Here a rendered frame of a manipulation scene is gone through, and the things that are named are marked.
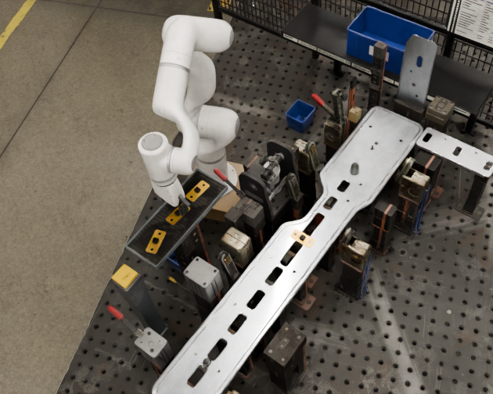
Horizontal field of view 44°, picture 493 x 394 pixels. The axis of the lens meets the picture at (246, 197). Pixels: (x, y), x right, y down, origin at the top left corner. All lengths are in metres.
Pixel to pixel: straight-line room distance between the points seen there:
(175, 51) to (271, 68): 1.31
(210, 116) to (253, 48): 1.03
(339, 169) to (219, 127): 0.47
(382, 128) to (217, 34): 0.81
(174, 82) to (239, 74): 1.29
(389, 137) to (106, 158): 1.95
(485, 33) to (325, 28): 0.66
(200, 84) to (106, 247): 1.58
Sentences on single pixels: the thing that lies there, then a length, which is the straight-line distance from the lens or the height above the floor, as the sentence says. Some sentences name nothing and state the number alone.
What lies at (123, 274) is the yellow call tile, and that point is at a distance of 1.94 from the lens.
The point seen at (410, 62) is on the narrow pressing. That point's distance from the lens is 2.33.
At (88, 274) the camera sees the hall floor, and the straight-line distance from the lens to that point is 3.36.
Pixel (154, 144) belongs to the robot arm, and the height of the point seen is 1.54.
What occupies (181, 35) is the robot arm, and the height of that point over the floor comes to 1.67.
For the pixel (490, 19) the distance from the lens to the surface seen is 2.46.
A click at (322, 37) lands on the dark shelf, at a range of 2.68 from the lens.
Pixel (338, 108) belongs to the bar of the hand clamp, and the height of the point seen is 1.16.
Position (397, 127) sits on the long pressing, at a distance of 2.39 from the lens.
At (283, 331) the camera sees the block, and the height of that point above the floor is 1.03.
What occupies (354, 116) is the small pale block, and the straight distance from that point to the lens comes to 2.35.
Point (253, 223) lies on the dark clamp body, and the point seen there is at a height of 1.05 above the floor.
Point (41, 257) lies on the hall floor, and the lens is 3.51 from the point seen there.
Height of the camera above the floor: 2.82
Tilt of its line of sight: 56 degrees down
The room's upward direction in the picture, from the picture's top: 10 degrees counter-clockwise
